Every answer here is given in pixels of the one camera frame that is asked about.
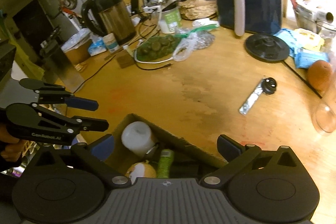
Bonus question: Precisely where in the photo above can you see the green hand cream tube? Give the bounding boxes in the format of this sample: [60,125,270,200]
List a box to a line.
[157,149,174,178]

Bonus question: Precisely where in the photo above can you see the steel electric kettle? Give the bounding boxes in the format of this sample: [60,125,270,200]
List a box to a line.
[81,0,136,46]

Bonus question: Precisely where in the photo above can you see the small black round camera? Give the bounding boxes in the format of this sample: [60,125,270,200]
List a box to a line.
[261,77,277,95]

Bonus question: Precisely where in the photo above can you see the bag of green fruits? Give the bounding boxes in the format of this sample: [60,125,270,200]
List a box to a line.
[136,35,181,62]

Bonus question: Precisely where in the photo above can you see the white round lamp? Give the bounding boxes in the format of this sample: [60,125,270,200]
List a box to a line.
[121,121,158,157]

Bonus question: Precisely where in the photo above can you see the flatbread in plastic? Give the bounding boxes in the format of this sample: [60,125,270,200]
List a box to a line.
[179,0,217,20]

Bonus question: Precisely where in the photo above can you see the black kettle base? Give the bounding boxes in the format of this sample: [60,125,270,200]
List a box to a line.
[244,34,290,63]

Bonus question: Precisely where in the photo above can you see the yellow pig-shaped case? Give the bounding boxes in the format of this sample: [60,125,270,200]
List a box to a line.
[125,161,157,184]

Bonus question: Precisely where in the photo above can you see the light blue wipes packet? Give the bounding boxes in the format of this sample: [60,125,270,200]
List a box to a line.
[274,28,301,58]

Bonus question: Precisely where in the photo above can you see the person's hand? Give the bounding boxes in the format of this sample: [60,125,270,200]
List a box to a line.
[0,124,27,162]

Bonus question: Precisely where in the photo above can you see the bag of sunflower seeds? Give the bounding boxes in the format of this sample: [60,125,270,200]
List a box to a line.
[172,24,219,62]

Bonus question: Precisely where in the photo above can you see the silver foil strip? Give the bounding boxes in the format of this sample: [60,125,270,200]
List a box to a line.
[239,79,265,115]

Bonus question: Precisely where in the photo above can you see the brown cardboard box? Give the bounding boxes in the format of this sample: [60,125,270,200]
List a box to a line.
[105,114,227,179]

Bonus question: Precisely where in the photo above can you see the orange fruit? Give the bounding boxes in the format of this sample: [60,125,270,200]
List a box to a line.
[307,60,333,92]

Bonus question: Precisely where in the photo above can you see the white green-label jar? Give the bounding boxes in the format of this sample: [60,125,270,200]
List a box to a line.
[158,3,182,34]

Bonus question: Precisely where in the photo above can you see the small brown wooden block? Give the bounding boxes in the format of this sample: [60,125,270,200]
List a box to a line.
[116,51,135,69]

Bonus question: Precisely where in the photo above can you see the blue snack packet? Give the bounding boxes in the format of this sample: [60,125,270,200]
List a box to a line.
[294,52,329,69]

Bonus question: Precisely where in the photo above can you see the clear shaker bottle grey lid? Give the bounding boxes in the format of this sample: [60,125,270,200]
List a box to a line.
[313,79,336,134]

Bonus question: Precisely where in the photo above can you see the black kettle power cord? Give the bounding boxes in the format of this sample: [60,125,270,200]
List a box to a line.
[282,60,323,99]

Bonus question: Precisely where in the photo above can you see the blue tissue pack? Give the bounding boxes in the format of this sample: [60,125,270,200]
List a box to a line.
[88,38,107,56]

